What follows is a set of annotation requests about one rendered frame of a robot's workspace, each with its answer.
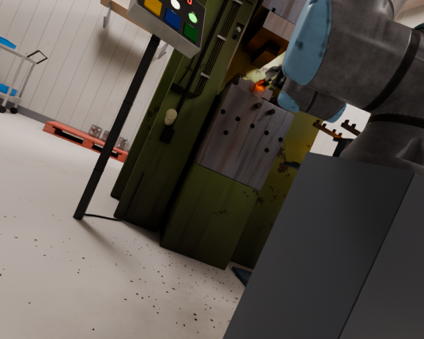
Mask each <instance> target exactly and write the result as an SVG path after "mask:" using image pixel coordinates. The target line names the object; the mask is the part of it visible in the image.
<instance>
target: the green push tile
mask: <svg viewBox="0 0 424 339"><path fill-rule="evenodd" d="M183 35H184V36H186V37H187V38H188V39H190V40H191V41H193V42H194V43H195V44H196V43H197V36H198V30H196V29H195V28H193V27H192V26H191V25H190V24H188V23H187V22H185V23H184V29H183Z"/></svg>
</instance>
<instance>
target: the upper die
mask: <svg viewBox="0 0 424 339"><path fill-rule="evenodd" d="M294 30H295V24H293V23H291V22H289V21H287V20H286V19H284V18H282V17H281V16H279V15H277V14H276V13H273V12H272V11H269V12H268V13H267V14H266V15H265V16H264V18H263V19H262V20H261V21H260V23H259V24H258V25H257V27H255V29H254V30H253V31H252V33H251V34H250V35H249V37H247V39H246V42H245V44H244V46H243V49H242V51H243V52H245V53H247V54H249V55H251V56H252V57H254V55H255V54H256V53H257V52H258V51H260V50H261V49H262V48H263V47H264V46H265V45H266V44H267V43H268V42H269V41H271V42H272V43H274V44H276V45H278V46H280V47H281V48H280V51H279V53H278V55H277V57H278V56H279V55H281V54H282V53H284V52H285V51H286V50H287V47H288V45H289V41H290V39H291V36H292V34H293V31H294ZM275 58H276V57H275ZM273 60H274V59H273ZM273 60H272V61H273ZM270 62H271V61H270ZM270 62H269V63H270ZM267 64H268V63H267Z"/></svg>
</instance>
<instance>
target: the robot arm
mask: <svg viewBox="0 0 424 339"><path fill-rule="evenodd" d="M406 2H407V0H307V1H306V4H305V5H304V8H303V9H302V12H301V14H300V16H299V19H298V21H297V23H296V26H295V30H294V31H293V34H292V36H291V39H290V41H289V45H288V47H287V50H286V53H285V56H284V59H283V64H282V66H273V67H271V68H270V69H268V70H267V71H266V72H265V74H267V75H266V78H265V81H268V80H269V79H270V78H271V77H274V76H275V75H276V74H277V76H276V78H275V79H273V80H272V82H271V84H273V85H274V86H276V87H277V88H279V89H281V91H280V93H279V97H278V99H277V102H278V104H279V105H280V106H281V107H282V108H284V109H286V110H288V111H290V112H294V113H296V112H299V111H301V112H305V113H307V114H310V115H312V116H315V117H317V118H319V119H321V120H323V121H327V122H329V123H334V122H336V121H337V120H338V119H339V118H340V117H341V116H342V114H343V112H344V111H345V109H346V107H347V104H349V105H352V106H355V107H356V108H359V109H361V110H364V111H366V112H369V113H370V117H369V119H368V121H367V124H366V126H365V128H364V129H363V131H362V132H361V133H360V134H359V135H358V136H357V137H356V138H355V139H354V140H353V141H352V142H351V143H350V144H349V145H348V147H347V148H346V149H344V150H343V151H342V152H341V154H340V156H339V157H340V158H344V159H350V160H355V161H361V162H366V163H372V164H376V165H383V166H387V167H393V168H398V169H402V170H409V171H412V172H416V173H418V174H419V175H420V176H422V177H424V22H423V23H422V24H419V25H418V26H415V27H414V28H410V27H408V26H406V25H403V24H400V23H398V22H395V19H396V18H397V16H398V14H399V13H400V11H401V10H402V8H403V7H404V5H405V3H406ZM274 80H275V81H274ZM273 81H274V82H273Z"/></svg>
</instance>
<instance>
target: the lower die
mask: <svg viewBox="0 0 424 339"><path fill-rule="evenodd" d="M238 81H239V84H237V86H238V87H240V88H242V89H244V90H246V91H248V92H250V93H252V94H254V95H256V96H258V97H260V98H266V99H267V100H268V101H269V100H270V98H271V96H272V94H273V91H271V90H269V89H267V88H265V89H263V88H261V87H259V86H257V84H258V82H257V83H255V82H253V81H251V80H249V79H248V80H245V79H242V78H241V77H240V78H238Z"/></svg>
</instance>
